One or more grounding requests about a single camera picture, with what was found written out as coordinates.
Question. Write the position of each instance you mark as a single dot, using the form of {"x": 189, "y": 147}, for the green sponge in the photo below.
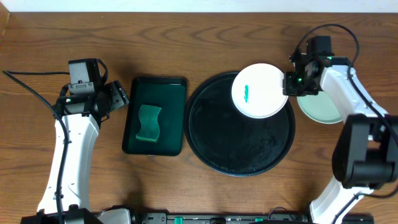
{"x": 148, "y": 117}

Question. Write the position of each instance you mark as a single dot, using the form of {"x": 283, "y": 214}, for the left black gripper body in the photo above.
{"x": 117, "y": 94}

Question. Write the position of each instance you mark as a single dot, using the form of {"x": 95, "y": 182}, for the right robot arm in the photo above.
{"x": 365, "y": 155}

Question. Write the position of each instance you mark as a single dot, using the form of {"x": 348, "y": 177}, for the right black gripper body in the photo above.
{"x": 299, "y": 84}

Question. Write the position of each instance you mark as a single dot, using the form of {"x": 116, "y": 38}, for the black rectangular tray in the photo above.
{"x": 170, "y": 95}

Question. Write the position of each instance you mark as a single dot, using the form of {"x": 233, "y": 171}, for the white plate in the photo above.
{"x": 257, "y": 91}

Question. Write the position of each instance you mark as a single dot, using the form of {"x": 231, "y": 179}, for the black round tray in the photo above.
{"x": 230, "y": 142}

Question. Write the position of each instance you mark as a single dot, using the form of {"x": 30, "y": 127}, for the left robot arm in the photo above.
{"x": 81, "y": 109}

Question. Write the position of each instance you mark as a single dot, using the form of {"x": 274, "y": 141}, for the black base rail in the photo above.
{"x": 202, "y": 219}

